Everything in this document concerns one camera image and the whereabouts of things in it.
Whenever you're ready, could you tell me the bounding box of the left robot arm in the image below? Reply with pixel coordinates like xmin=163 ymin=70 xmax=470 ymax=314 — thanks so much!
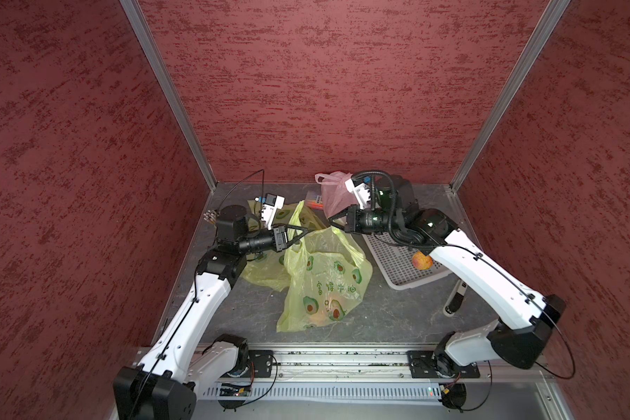
xmin=113 ymin=202 xmax=310 ymax=419

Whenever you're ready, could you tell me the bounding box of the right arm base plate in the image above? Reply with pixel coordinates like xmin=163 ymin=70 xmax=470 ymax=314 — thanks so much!
xmin=407 ymin=350 xmax=481 ymax=381

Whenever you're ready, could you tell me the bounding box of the left aluminium corner post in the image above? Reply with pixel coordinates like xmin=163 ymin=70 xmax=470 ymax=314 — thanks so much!
xmin=120 ymin=0 xmax=218 ymax=192

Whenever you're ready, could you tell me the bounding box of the crayon box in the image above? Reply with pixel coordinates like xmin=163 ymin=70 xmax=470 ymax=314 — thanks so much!
xmin=304 ymin=191 xmax=324 ymax=210

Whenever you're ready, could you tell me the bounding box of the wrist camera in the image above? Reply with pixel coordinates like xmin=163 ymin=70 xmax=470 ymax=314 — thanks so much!
xmin=255 ymin=194 xmax=285 ymax=230
xmin=345 ymin=178 xmax=371 ymax=209

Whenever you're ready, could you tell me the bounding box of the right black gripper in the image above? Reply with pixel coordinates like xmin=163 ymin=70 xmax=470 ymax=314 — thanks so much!
xmin=329 ymin=201 xmax=404 ymax=232

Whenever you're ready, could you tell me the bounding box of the black white marker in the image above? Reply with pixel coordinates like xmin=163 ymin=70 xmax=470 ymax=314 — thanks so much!
xmin=444 ymin=282 xmax=467 ymax=317

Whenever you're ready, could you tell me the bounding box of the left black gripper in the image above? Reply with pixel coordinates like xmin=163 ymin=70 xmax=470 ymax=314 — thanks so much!
xmin=237 ymin=221 xmax=307 ymax=255

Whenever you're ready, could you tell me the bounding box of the right aluminium corner post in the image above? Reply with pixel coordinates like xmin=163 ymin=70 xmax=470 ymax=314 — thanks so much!
xmin=450 ymin=0 xmax=570 ymax=194

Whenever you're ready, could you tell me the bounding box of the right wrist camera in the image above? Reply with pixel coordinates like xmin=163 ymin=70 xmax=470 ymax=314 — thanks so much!
xmin=345 ymin=178 xmax=371 ymax=209

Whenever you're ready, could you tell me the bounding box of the aluminium corner post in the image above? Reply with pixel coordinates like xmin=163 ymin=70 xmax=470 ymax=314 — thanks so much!
xmin=450 ymin=0 xmax=570 ymax=194
xmin=120 ymin=0 xmax=218 ymax=192

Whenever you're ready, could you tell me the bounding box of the aluminium front rail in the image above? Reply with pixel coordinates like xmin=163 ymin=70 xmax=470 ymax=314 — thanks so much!
xmin=247 ymin=343 xmax=556 ymax=383

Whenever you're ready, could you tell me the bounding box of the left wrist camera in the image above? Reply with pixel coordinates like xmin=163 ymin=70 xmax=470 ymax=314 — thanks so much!
xmin=255 ymin=194 xmax=285 ymax=230

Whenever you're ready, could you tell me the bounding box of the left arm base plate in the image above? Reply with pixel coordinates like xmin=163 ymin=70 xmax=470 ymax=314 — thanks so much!
xmin=220 ymin=349 xmax=277 ymax=381

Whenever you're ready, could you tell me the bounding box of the green plastic bag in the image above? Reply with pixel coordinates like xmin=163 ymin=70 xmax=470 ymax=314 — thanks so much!
xmin=242 ymin=202 xmax=373 ymax=333

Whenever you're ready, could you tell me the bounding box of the orange yellow peach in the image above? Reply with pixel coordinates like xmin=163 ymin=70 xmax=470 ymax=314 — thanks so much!
xmin=411 ymin=251 xmax=434 ymax=271

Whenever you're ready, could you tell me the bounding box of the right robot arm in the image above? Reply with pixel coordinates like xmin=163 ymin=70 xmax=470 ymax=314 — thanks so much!
xmin=328 ymin=171 xmax=566 ymax=378

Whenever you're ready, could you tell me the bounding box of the white plastic basket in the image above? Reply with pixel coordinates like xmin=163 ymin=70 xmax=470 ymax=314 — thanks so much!
xmin=363 ymin=234 xmax=452 ymax=291

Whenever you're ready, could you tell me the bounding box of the yellow pencil cup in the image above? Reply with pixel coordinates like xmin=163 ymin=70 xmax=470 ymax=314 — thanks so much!
xmin=202 ymin=210 xmax=219 ymax=225

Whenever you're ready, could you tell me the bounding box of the pink plastic bag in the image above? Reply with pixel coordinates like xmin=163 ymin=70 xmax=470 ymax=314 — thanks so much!
xmin=315 ymin=171 xmax=359 ymax=218

